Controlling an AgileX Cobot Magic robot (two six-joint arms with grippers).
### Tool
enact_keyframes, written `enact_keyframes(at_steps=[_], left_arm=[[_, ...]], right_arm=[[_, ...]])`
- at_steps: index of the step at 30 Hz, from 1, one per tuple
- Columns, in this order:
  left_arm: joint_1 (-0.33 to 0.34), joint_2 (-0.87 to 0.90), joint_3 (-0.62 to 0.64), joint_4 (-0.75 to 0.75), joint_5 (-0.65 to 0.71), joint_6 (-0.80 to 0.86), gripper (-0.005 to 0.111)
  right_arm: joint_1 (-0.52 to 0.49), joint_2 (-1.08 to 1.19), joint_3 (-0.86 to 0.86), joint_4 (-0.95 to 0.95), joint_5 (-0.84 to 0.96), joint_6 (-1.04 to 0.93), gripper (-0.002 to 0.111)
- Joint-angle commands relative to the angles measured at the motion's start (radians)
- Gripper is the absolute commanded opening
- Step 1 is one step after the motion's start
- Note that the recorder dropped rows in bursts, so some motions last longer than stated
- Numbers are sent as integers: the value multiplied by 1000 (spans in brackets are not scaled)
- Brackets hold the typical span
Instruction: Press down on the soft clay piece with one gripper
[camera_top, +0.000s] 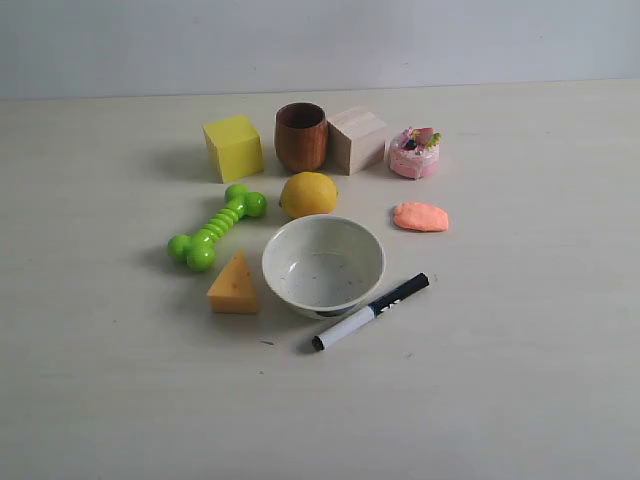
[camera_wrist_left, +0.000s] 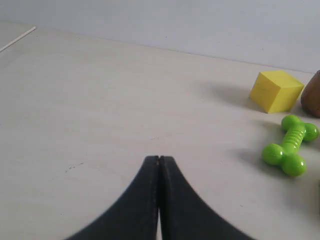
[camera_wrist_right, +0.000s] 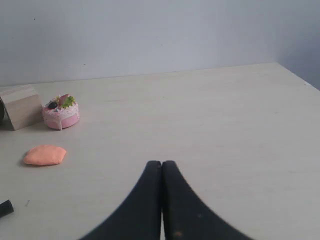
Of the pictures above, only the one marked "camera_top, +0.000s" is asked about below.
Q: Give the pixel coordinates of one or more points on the white speckled ceramic bowl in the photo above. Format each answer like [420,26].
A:
[323,266]

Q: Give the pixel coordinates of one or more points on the yellow lemon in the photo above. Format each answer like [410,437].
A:
[308,193]

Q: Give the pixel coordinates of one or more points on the orange putty blob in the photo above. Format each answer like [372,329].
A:
[419,216]

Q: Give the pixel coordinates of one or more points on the black white marker pen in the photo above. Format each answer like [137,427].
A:
[369,312]

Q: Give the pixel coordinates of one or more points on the yellow cheese wedge toy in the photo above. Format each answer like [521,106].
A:
[233,290]

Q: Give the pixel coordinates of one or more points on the light wooden block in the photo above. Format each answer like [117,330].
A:
[357,139]

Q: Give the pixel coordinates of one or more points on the brown wooden cup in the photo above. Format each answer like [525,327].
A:
[300,136]

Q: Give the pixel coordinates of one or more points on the green bone dog toy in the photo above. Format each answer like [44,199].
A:
[196,251]

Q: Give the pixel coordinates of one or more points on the yellow foam cube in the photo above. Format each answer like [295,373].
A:
[234,147]

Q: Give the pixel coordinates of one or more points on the pink toy cake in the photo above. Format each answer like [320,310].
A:
[415,152]

